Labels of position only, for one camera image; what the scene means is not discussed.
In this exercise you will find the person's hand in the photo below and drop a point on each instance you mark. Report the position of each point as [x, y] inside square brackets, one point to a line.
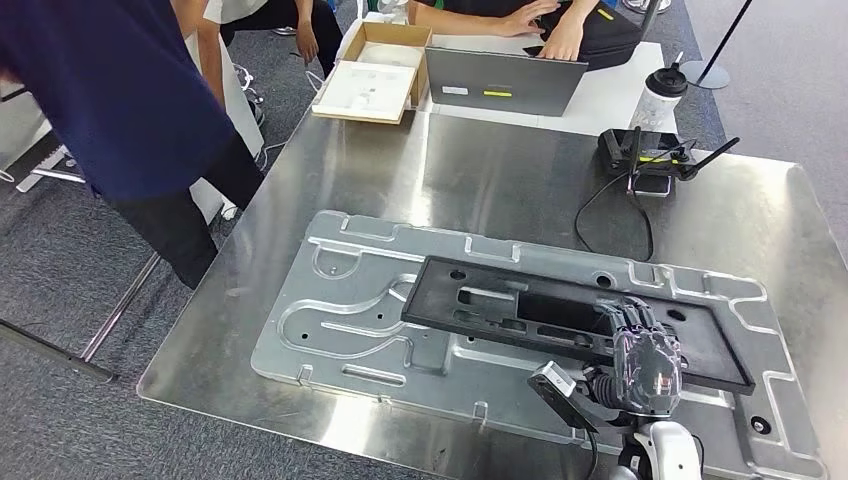
[308, 41]

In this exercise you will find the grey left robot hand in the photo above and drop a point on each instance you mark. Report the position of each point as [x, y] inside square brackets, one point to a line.
[646, 371]

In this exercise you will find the person's left hand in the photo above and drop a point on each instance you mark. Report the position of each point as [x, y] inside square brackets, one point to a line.
[566, 40]

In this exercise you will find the person's right hand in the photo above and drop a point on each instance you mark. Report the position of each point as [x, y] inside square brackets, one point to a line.
[526, 20]

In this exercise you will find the black plastic panel part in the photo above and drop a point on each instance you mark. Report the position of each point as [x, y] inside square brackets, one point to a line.
[437, 305]

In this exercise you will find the person's right forearm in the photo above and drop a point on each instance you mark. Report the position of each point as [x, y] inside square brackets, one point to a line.
[457, 21]

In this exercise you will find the person's left forearm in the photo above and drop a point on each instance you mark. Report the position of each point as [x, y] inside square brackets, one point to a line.
[583, 8]

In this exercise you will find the person's forearm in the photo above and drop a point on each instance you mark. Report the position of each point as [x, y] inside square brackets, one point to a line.
[210, 66]

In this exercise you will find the steel workbench table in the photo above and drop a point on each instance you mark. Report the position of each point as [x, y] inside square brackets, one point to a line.
[464, 172]

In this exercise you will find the black bag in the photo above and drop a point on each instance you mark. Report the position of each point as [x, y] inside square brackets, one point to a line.
[609, 40]

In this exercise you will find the person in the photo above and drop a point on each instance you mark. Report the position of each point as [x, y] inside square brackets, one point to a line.
[457, 20]
[265, 20]
[99, 99]

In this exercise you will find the grey laptop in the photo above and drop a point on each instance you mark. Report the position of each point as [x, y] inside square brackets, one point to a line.
[503, 79]

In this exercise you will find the white table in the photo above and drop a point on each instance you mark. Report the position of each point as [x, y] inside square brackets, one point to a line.
[609, 99]

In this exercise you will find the open cardboard box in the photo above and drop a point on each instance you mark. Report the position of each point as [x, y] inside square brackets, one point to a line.
[387, 32]

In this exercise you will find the white cabinet panel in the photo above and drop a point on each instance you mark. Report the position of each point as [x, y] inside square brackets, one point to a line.
[242, 112]

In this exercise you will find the black remote controller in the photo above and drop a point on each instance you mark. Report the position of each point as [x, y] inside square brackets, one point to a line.
[652, 149]

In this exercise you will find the black pole grey base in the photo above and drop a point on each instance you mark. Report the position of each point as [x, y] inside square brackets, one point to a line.
[705, 74]

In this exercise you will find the small black phone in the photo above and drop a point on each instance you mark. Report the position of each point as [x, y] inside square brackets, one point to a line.
[652, 185]

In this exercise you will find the stamped sheet metal plate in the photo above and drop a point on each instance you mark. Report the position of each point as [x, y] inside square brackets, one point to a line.
[464, 397]

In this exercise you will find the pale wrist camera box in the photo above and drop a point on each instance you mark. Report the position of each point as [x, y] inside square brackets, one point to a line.
[553, 384]

